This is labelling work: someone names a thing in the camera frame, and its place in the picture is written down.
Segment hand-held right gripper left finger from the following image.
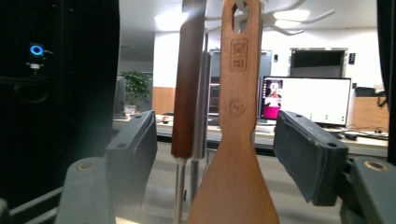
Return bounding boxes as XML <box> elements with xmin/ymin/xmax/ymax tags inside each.
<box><xmin>105</xmin><ymin>110</ymin><xmax>159</xmax><ymax>209</ymax></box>

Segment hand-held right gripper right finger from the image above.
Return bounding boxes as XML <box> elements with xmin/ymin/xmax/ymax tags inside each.
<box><xmin>273</xmin><ymin>110</ymin><xmax>349</xmax><ymax>207</ymax></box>

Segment wooden rice paddle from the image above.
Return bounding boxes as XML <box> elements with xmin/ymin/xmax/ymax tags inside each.
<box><xmin>186</xmin><ymin>0</ymin><xmax>280</xmax><ymax>224</ymax></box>

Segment ladle with wooden handle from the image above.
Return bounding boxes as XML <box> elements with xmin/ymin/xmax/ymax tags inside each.
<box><xmin>170</xmin><ymin>0</ymin><xmax>207</xmax><ymax>224</ymax></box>

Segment background office desk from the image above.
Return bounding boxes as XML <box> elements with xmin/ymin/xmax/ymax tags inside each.
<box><xmin>112</xmin><ymin>114</ymin><xmax>390</xmax><ymax>159</ymax></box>

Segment lit computer monitor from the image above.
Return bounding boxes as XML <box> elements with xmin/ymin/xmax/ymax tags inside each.
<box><xmin>259</xmin><ymin>76</ymin><xmax>352</xmax><ymax>128</ymax></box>

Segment green potted plant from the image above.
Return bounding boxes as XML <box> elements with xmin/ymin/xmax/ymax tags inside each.
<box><xmin>120</xmin><ymin>70</ymin><xmax>152</xmax><ymax>106</ymax></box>

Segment black curtain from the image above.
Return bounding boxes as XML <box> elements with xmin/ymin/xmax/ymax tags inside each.
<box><xmin>375</xmin><ymin>0</ymin><xmax>396</xmax><ymax>166</ymax></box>
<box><xmin>0</xmin><ymin>0</ymin><xmax>121</xmax><ymax>209</ymax></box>

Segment ceiling light panel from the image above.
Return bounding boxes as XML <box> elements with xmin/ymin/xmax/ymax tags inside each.
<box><xmin>273</xmin><ymin>8</ymin><xmax>311</xmax><ymax>22</ymax></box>

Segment dark wall screen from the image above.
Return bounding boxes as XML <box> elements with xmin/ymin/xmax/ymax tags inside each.
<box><xmin>289</xmin><ymin>47</ymin><xmax>348</xmax><ymax>78</ymax></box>

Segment camera with blue ring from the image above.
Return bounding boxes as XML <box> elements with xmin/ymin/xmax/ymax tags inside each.
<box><xmin>25</xmin><ymin>42</ymin><xmax>53</xmax><ymax>72</ymax></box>

